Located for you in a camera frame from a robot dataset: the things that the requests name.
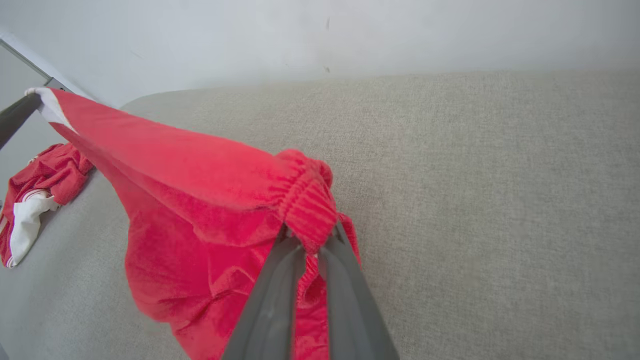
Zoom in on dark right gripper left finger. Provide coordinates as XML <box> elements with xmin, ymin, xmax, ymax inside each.
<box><xmin>222</xmin><ymin>235</ymin><xmax>306</xmax><ymax>360</ymax></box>

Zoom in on red Bulls shorts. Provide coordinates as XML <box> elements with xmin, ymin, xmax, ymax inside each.
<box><xmin>25</xmin><ymin>87</ymin><xmax>363</xmax><ymax>360</ymax></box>

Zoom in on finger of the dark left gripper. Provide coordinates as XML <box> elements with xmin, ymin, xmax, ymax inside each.
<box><xmin>0</xmin><ymin>93</ymin><xmax>44</xmax><ymax>151</ymax></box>

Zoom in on red white jersey shirt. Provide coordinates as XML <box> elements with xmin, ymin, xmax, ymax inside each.
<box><xmin>0</xmin><ymin>142</ymin><xmax>96</xmax><ymax>269</ymax></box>

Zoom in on grey fabric sofa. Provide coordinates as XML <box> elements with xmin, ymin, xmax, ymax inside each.
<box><xmin>0</xmin><ymin>70</ymin><xmax>640</xmax><ymax>360</ymax></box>

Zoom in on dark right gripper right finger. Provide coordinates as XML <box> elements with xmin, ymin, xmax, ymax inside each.
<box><xmin>317</xmin><ymin>225</ymin><xmax>401</xmax><ymax>360</ymax></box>

